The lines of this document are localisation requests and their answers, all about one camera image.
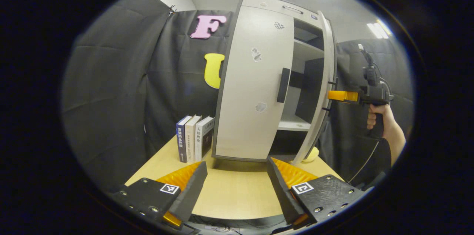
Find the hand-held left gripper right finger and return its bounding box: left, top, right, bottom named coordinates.
left=267, top=156, right=365, bottom=226

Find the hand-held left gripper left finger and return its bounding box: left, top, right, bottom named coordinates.
left=111, top=161, right=208, bottom=228

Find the black door handle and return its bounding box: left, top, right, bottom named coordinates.
left=321, top=78, right=339, bottom=113
left=277, top=68, right=291, bottom=103

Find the grey cabinet door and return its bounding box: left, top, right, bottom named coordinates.
left=215, top=6, right=295, bottom=161
left=293, top=10, right=337, bottom=165

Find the grey double-door shoe cabinet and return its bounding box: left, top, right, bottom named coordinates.
left=212, top=0, right=338, bottom=165

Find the grey cabinet drawer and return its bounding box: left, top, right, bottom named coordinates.
left=241, top=0, right=323, bottom=28

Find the beige book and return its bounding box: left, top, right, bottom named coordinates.
left=184, top=115, right=202, bottom=164

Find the blue book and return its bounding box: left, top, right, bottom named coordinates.
left=176, top=115, right=193, bottom=163

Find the white and black book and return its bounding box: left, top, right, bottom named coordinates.
left=194, top=116, right=215, bottom=161

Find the small ceiling light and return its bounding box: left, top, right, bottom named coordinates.
left=367, top=20, right=392, bottom=39

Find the black backdrop cloth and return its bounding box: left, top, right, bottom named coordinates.
left=61, top=0, right=415, bottom=191

